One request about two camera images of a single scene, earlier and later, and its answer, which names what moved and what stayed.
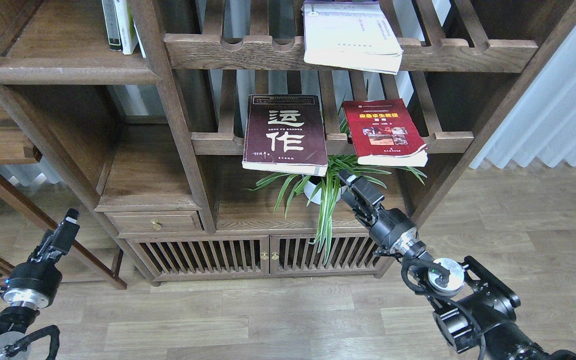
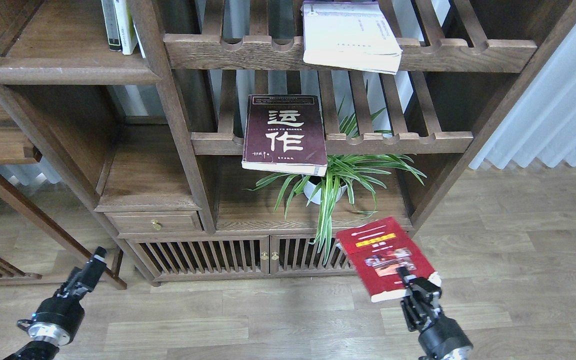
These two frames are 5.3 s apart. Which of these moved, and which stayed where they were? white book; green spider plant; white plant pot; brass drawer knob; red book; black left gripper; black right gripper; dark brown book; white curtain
Moved: black right gripper; black left gripper; red book
Stayed: white plant pot; brass drawer knob; green spider plant; white book; dark brown book; white curtain
